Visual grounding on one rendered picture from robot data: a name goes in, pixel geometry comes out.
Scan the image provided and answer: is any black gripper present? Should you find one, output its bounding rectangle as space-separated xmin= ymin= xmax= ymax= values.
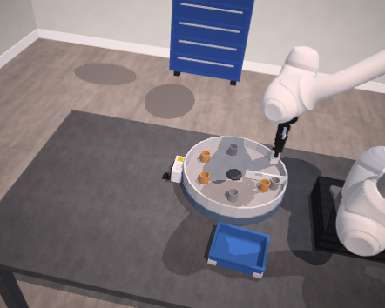
xmin=270 ymin=116 xmax=299 ymax=164

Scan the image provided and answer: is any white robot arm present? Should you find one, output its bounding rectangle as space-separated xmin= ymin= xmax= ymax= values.
xmin=261 ymin=46 xmax=385 ymax=256

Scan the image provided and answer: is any bronze bushing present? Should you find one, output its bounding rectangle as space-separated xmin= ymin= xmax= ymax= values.
xmin=199 ymin=171 xmax=210 ymax=184
xmin=259 ymin=179 xmax=270 ymax=192
xmin=200 ymin=151 xmax=211 ymax=163

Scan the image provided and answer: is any grey metal bushing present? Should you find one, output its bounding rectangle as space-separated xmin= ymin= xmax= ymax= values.
xmin=269 ymin=177 xmax=280 ymax=190
xmin=227 ymin=188 xmax=239 ymax=202
xmin=228 ymin=144 xmax=238 ymax=156

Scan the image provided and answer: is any blue crate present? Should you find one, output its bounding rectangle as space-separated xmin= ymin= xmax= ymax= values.
xmin=207 ymin=222 xmax=270 ymax=278

